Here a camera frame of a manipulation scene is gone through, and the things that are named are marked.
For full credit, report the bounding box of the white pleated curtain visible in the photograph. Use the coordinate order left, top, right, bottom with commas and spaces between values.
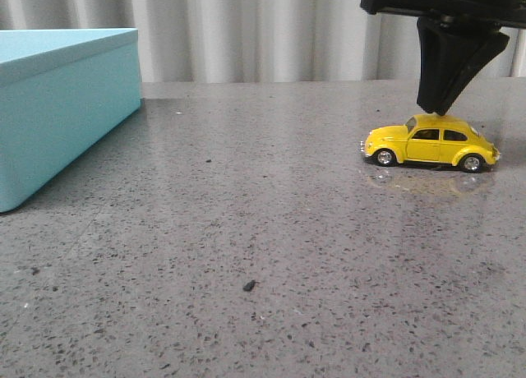
0, 0, 526, 84

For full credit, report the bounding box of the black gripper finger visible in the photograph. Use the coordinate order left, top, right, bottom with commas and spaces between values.
417, 16, 510, 115

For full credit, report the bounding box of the yellow toy beetle car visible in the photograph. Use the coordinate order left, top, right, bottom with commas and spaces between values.
360, 114, 501, 173

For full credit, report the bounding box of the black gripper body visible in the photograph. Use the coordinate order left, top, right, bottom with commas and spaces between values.
360, 0, 525, 28

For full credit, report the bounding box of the small black debris chip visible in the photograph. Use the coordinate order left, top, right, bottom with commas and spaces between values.
242, 280, 257, 292

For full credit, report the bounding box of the light blue storage box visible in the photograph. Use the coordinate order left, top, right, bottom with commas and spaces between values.
1, 28, 141, 212

